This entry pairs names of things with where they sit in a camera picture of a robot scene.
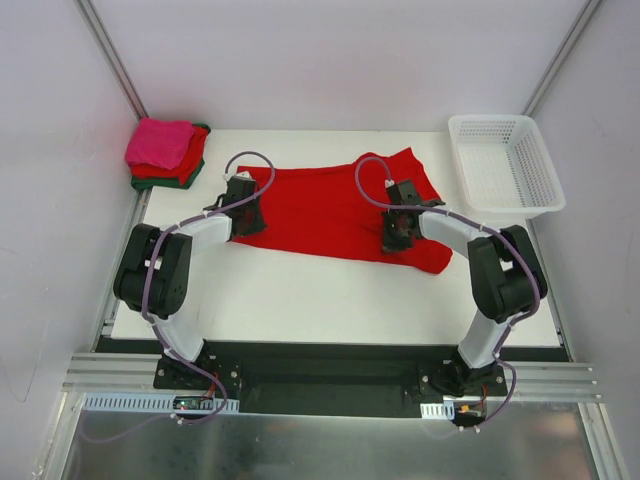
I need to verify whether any white plastic basket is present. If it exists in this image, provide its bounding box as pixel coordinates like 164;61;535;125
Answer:
448;114;566;222

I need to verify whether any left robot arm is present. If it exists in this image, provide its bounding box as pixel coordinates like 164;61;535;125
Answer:
113;174;266;389

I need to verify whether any red t shirt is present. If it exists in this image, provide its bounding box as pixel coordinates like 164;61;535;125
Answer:
130;124;211;187
235;162;453;275

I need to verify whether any folded pink t shirt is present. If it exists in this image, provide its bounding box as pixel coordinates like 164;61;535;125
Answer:
124;118;194;170

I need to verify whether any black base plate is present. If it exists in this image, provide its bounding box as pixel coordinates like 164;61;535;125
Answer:
153;341;507;418

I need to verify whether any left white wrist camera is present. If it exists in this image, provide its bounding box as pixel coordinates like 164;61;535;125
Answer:
223;171;253;182

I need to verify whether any grey cable duct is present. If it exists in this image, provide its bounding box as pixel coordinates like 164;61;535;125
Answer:
83;393;240;415
420;401;455;421

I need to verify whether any folded green t shirt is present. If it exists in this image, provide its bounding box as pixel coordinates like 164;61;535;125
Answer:
130;120;212;191

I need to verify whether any folded red t shirt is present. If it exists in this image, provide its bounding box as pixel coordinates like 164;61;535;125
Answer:
130;124;211;187

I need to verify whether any right grey cable duct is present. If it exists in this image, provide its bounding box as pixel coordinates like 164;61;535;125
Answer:
420;401;455;421

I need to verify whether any left grey cable duct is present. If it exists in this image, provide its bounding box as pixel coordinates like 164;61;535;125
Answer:
83;393;240;415

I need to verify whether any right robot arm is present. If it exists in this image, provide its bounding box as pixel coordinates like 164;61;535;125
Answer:
383;180;548;397

